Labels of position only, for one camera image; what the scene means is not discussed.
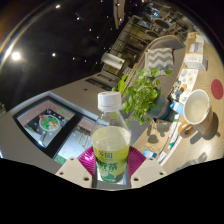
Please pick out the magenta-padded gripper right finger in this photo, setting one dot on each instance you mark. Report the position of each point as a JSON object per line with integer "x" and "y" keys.
{"x": 146, "y": 168}

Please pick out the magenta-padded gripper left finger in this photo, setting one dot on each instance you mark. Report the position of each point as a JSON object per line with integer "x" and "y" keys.
{"x": 75, "y": 168}

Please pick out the green-labelled clear drink bottle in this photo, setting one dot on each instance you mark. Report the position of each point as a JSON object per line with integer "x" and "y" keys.
{"x": 111, "y": 146}

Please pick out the small blue and white packet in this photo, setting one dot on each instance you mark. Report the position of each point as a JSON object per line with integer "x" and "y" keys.
{"x": 150, "y": 153}

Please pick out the blue and white carton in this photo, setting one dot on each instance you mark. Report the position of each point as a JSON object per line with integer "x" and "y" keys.
{"x": 176, "y": 107}

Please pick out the green potted plant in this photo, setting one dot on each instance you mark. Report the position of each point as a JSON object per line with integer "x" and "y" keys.
{"x": 141, "y": 95}

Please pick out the brown and white mug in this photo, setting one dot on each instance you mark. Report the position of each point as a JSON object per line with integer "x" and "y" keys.
{"x": 197, "y": 110}

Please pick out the white printed paper placemat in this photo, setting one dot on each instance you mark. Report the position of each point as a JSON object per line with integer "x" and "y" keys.
{"x": 186, "y": 83}

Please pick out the flat round red coaster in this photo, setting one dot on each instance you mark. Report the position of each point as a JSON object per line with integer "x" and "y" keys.
{"x": 217, "y": 89}

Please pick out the grey chevron pillow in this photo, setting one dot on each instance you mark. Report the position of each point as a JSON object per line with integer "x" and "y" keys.
{"x": 159, "y": 59}

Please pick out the white round column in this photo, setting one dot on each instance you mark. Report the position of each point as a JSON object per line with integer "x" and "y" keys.
{"x": 112, "y": 60}

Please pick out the white orange-edged leaflet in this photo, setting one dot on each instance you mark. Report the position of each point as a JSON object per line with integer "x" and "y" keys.
{"x": 195, "y": 60}

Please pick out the grey curved sofa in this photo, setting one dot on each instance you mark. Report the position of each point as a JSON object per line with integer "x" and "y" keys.
{"x": 166, "y": 43}

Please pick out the group of ceiling lights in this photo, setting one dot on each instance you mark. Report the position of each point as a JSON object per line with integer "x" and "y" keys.
{"x": 16, "y": 55}

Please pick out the white tissue packet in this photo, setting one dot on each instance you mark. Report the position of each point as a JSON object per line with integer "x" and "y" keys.
{"x": 196, "y": 48}

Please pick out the white printed leaflet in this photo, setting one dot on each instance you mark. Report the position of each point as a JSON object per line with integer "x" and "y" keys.
{"x": 196, "y": 37}

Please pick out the group of dining chairs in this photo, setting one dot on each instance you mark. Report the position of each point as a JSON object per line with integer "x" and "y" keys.
{"x": 161, "y": 23}

